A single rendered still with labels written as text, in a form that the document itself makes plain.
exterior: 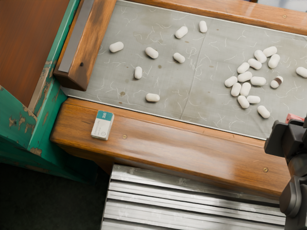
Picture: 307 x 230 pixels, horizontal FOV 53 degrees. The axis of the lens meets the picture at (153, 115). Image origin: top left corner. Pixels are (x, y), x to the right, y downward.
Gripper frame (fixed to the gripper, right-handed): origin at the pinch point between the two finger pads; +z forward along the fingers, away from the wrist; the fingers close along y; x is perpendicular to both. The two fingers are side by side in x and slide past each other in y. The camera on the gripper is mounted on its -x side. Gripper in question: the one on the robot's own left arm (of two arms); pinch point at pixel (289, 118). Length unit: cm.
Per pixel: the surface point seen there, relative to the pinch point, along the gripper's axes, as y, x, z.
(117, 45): 40.0, -1.3, 16.2
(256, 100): 4.3, 3.1, 11.6
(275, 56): 1.5, -5.2, 20.6
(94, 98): 41.9, 9.5, 6.7
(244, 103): 7.1, 4.0, 10.4
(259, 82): 4.3, 0.0, 15.0
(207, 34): 18.6, -6.0, 24.8
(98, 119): 38.3, 10.0, -0.8
